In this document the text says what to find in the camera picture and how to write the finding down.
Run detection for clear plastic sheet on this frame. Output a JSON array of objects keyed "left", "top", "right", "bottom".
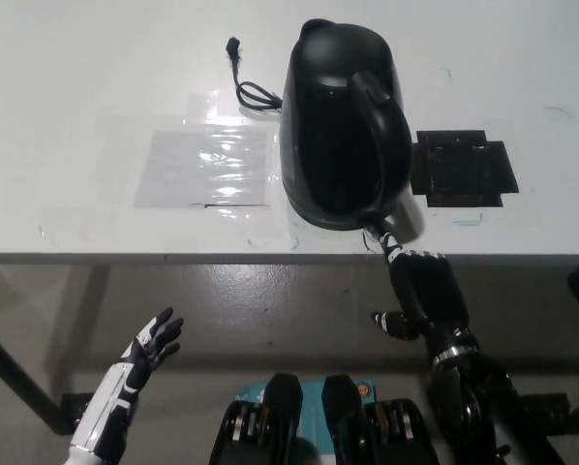
[{"left": 133, "top": 128, "right": 274, "bottom": 210}]

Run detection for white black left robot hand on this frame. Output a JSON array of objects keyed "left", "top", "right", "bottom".
[{"left": 70, "top": 306, "right": 185, "bottom": 460}]

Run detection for black power cord with plug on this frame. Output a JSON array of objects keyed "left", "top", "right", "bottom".
[{"left": 226, "top": 37, "right": 285, "bottom": 113}]

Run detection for black tape square patch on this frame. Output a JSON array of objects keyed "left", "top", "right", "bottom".
[{"left": 409, "top": 129, "right": 520, "bottom": 210}]

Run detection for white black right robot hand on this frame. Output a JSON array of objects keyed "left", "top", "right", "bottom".
[{"left": 370, "top": 229, "right": 478, "bottom": 362}]

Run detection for black table foot plate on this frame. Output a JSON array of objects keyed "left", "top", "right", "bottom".
[
  {"left": 517, "top": 392, "right": 572, "bottom": 423},
  {"left": 59, "top": 393, "right": 97, "bottom": 435}
]

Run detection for black electric kettle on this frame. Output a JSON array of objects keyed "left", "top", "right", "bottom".
[{"left": 277, "top": 17, "right": 413, "bottom": 233}]

